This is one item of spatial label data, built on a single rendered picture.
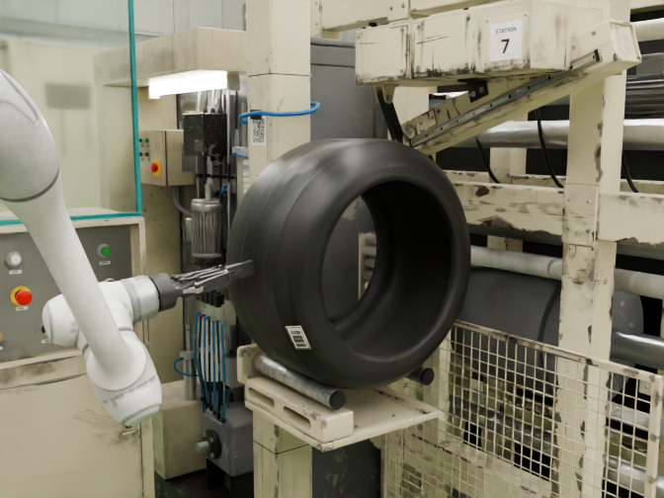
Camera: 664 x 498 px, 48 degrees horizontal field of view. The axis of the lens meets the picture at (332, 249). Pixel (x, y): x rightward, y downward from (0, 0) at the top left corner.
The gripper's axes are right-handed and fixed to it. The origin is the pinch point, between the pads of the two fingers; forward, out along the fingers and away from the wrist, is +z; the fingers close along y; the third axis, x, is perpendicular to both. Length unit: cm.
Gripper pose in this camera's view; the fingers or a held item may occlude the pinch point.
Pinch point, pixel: (239, 270)
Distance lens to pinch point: 161.4
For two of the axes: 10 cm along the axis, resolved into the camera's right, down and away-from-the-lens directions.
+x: 1.1, 9.7, 2.3
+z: 8.0, -2.3, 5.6
